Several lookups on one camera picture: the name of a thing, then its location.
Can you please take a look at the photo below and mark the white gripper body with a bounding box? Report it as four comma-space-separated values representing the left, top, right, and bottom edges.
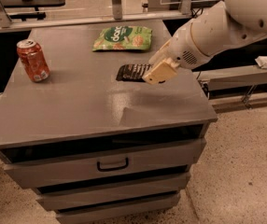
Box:
149, 25, 210, 70

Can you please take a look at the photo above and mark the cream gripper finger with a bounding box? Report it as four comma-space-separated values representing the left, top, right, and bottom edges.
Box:
142, 58, 180, 84

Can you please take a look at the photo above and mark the black rxbar chocolate bar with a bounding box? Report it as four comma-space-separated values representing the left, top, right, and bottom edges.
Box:
116, 64, 151, 82

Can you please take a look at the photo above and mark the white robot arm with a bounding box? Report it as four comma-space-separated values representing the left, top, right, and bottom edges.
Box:
143, 0, 267, 84

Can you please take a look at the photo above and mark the red coke can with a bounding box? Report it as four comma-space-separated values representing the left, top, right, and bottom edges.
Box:
17, 39, 50, 82

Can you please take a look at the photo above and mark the green chip bag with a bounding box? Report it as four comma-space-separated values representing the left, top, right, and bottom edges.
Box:
92, 25, 152, 51

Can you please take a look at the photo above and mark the grey drawer cabinet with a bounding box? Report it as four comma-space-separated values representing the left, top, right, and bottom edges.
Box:
0, 24, 217, 215

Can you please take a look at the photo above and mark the middle grey drawer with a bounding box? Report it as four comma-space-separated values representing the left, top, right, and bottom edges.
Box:
37, 172, 190, 211

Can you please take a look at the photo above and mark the grey drawer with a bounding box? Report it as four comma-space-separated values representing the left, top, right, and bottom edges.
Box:
56, 191, 180, 224
5, 138, 206, 189
37, 172, 190, 211

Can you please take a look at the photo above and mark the bottom grey drawer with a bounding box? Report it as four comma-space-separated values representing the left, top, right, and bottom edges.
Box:
56, 191, 180, 224

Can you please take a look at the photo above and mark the top grey drawer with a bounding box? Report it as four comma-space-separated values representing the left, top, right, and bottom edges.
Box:
5, 138, 206, 189

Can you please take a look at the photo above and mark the grey metal shelf rail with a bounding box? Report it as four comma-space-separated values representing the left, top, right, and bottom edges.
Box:
194, 65, 267, 91

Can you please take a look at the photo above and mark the black drawer handle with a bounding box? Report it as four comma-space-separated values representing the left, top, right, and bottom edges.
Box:
96, 158, 129, 173

